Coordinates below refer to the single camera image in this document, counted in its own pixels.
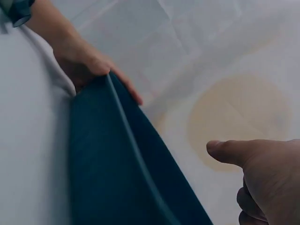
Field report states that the person's left hand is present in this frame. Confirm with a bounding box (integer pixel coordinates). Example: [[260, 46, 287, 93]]
[[52, 21, 143, 105]]

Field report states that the person's right hand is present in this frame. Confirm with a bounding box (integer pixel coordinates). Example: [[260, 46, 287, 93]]
[[206, 138, 300, 225]]

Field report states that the dark teal cloth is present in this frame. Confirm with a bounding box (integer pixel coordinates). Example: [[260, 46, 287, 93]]
[[67, 71, 214, 225]]

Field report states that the person's left forearm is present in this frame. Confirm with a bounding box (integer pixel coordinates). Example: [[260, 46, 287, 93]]
[[0, 0, 82, 45]]

